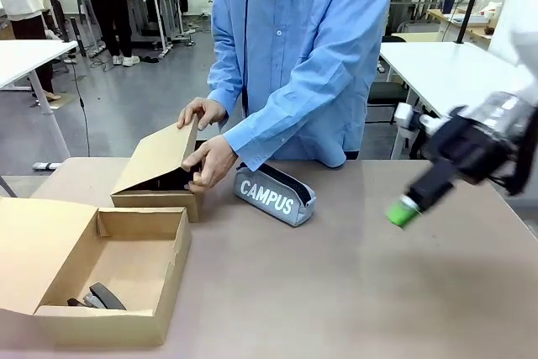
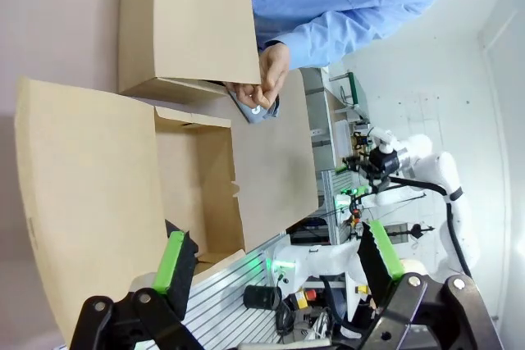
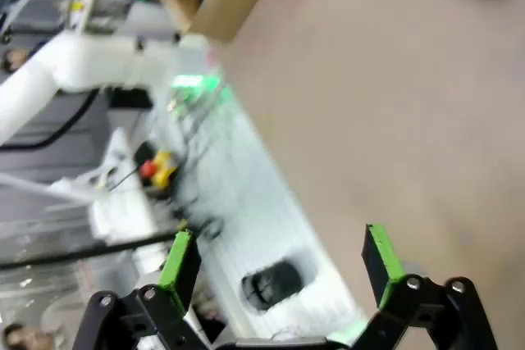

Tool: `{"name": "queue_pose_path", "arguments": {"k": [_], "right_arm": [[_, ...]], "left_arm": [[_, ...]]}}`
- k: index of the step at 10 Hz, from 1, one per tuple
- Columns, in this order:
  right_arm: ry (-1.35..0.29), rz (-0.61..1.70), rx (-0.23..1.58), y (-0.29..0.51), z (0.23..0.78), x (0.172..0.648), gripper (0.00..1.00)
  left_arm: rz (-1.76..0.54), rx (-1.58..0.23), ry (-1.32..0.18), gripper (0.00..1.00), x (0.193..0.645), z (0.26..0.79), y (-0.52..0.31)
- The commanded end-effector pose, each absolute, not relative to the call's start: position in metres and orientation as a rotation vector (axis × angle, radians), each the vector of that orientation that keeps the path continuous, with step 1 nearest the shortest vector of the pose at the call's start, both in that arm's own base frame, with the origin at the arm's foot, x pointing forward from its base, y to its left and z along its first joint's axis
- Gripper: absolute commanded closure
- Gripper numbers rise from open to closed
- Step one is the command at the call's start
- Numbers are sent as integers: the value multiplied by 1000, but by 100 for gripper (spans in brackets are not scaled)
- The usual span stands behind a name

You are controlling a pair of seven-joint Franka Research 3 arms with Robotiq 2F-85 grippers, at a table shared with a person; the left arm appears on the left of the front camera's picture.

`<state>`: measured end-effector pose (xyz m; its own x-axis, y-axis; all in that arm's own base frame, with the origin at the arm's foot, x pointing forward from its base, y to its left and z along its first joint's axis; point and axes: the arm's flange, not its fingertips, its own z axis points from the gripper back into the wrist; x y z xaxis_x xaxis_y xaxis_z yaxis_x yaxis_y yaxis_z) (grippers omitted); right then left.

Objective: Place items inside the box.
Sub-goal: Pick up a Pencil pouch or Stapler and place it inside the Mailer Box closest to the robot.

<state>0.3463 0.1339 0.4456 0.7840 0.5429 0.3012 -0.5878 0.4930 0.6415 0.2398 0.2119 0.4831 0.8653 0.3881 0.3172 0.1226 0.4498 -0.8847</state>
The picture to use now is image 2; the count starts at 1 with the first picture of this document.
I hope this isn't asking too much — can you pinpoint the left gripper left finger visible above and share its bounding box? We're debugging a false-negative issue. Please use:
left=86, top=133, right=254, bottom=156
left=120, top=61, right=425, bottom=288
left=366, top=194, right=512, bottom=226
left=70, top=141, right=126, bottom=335
left=69, top=230, right=214, bottom=350

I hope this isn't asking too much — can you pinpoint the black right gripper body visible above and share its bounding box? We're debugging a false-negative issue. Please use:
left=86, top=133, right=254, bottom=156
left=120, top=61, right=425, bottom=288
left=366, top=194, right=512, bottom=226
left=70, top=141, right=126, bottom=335
left=367, top=147, right=401, bottom=182

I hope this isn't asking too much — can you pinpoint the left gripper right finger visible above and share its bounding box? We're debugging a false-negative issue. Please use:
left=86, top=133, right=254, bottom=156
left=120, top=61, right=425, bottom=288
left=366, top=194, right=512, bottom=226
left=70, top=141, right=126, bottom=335
left=348, top=220, right=500, bottom=350

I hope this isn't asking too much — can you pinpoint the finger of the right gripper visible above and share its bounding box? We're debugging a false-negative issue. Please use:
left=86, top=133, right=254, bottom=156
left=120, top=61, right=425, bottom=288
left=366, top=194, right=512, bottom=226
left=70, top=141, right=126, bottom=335
left=343, top=180, right=383, bottom=198
left=335, top=157, right=372, bottom=176

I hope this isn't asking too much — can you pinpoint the grey campus pencil case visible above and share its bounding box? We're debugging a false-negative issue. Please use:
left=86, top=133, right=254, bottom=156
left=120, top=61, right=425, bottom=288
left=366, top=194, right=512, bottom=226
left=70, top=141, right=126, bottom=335
left=226, top=86, right=283, bottom=125

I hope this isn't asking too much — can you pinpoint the brown cardboard box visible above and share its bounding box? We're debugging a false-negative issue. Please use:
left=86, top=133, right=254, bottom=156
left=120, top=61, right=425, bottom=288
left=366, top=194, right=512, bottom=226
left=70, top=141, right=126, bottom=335
left=14, top=76, right=248, bottom=347
left=117, top=0, right=263, bottom=106

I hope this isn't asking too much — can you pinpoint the person's left forearm blue sleeve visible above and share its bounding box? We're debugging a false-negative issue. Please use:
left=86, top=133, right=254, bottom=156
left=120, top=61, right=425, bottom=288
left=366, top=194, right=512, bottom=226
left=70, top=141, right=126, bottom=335
left=262, top=11, right=364, bottom=71

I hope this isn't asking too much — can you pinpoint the person's left hand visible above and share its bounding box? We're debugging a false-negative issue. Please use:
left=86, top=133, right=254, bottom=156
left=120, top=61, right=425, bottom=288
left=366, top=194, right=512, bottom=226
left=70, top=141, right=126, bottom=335
left=225, top=43, right=293, bottom=108

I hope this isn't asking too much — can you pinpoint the aluminium extrusion rack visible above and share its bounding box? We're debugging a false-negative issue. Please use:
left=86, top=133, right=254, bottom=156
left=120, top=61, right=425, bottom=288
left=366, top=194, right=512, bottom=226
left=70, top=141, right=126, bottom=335
left=322, top=169, right=354, bottom=245

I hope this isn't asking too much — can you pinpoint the yellow emergency stop button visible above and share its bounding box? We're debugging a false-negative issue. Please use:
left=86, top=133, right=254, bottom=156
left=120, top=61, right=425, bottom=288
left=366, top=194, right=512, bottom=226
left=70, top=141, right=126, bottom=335
left=290, top=288, right=319, bottom=311

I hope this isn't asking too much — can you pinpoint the black cylindrical cup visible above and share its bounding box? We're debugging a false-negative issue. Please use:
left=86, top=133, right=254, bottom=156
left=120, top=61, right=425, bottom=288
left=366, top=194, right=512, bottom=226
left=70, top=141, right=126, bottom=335
left=244, top=284, right=284, bottom=311

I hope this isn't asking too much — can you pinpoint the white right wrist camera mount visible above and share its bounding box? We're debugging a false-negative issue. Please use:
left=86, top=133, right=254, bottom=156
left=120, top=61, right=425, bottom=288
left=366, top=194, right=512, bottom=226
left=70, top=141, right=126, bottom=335
left=370, top=129, right=398, bottom=151

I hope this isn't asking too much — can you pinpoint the aluminium profile base plate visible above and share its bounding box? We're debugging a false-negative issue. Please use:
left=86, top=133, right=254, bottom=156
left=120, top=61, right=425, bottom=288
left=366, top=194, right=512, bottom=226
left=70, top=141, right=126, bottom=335
left=183, top=239, right=290, bottom=350

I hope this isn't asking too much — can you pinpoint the green metal frame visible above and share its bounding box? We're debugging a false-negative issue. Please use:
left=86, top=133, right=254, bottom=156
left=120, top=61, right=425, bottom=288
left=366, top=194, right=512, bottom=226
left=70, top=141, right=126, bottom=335
left=327, top=72, right=371, bottom=122

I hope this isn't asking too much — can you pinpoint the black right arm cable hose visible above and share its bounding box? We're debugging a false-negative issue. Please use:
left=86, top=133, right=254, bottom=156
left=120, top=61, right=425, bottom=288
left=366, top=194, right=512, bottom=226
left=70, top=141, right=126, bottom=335
left=389, top=175, right=473, bottom=278

